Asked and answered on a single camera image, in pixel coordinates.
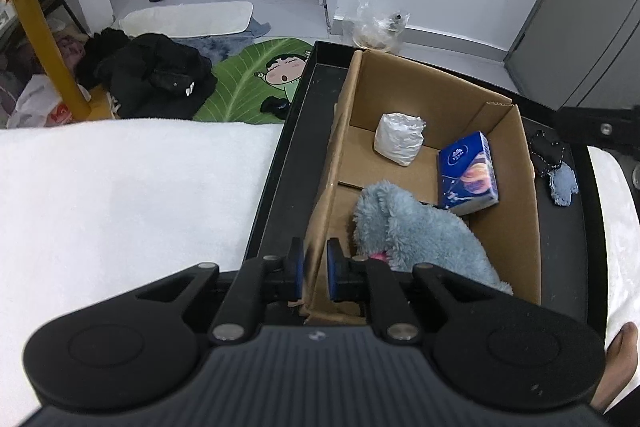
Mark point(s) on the white plastic bag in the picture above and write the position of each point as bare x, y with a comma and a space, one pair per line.
39, 106

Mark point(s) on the grey door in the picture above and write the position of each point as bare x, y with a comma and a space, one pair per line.
582, 53

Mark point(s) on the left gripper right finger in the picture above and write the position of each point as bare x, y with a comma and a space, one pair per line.
373, 285

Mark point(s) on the black stitched plush toy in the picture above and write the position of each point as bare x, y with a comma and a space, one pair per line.
546, 155

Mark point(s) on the green leaf cartoon rug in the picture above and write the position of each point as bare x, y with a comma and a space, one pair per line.
257, 86

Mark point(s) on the small blue denim plush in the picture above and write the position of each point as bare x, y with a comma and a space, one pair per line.
563, 185

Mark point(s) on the white floor mat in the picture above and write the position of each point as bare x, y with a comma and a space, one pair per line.
189, 20

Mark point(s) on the grey fluffy plush toy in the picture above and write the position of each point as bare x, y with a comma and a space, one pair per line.
391, 224

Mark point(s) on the brown cardboard box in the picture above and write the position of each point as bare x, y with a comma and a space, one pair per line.
422, 166

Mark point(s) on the yellow round table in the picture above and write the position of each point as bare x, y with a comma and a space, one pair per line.
37, 30

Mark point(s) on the white tissue pack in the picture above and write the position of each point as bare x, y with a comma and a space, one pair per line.
399, 137

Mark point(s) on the black clothes pile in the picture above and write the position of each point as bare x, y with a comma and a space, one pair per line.
148, 76

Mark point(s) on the black tray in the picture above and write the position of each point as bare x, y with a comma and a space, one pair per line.
573, 254

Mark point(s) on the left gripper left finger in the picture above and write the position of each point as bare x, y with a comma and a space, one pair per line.
260, 282

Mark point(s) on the blue tissue pack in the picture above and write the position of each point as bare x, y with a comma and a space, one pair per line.
467, 179

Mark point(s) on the clear plastic bag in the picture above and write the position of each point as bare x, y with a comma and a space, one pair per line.
378, 25

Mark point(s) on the person's right hand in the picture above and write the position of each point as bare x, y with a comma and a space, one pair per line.
621, 361

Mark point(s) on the grey blue fluffy rug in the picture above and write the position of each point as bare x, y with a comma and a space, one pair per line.
218, 48

